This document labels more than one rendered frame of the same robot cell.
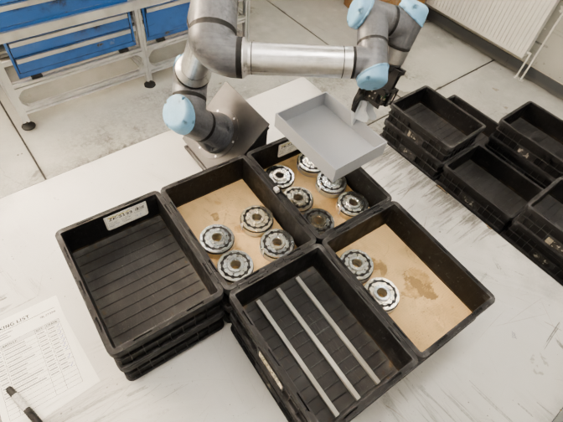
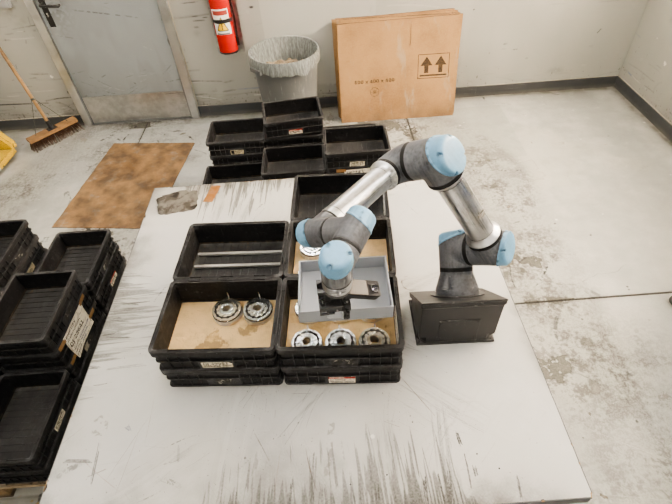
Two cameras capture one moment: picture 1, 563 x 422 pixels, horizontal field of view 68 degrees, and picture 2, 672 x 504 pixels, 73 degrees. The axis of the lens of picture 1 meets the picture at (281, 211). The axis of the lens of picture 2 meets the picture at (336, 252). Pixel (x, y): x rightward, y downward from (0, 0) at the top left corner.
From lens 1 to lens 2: 1.74 m
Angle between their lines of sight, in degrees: 75
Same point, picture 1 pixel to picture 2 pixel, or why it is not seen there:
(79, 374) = not seen: hidden behind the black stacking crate
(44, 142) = (645, 308)
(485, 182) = not seen: outside the picture
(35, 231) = (429, 201)
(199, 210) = (375, 252)
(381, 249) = (256, 342)
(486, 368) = (138, 383)
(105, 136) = (652, 361)
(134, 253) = not seen: hidden behind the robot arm
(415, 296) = (207, 337)
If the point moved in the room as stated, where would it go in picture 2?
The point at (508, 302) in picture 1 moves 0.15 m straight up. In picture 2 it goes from (145, 452) to (127, 433)
